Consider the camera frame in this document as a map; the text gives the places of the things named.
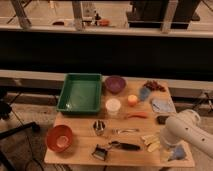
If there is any yellow banana bunch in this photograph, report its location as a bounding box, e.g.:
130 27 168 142
141 134 160 152

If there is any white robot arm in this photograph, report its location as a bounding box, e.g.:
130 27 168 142
159 109 213 158

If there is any purple bowl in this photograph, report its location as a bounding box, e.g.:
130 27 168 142
104 75 126 94

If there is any white plastic cup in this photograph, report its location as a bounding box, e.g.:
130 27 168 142
105 98 121 116

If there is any green plastic tray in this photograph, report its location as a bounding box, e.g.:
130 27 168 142
56 73 102 115

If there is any orange ball fruit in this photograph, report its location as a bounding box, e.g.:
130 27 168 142
127 95 138 107

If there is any blue brush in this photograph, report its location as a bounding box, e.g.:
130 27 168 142
139 87 151 101

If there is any metal measuring cup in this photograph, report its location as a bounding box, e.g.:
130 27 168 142
93 120 105 136

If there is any red grapes bunch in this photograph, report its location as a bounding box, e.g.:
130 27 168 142
144 81 165 92

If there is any silver spoon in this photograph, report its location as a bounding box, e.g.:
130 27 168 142
112 129 140 135

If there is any orange carrot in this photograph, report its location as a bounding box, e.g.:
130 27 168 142
125 112 148 119

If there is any small black object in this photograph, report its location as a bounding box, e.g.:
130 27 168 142
156 116 167 125

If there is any small metal grater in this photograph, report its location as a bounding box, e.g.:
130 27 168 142
92 145 108 161

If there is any orange bowl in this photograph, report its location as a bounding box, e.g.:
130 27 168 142
45 125 73 153

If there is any blue sponge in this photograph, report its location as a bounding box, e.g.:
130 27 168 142
168 145 186 161

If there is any black tripod stand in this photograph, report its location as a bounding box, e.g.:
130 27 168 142
0 87 42 171

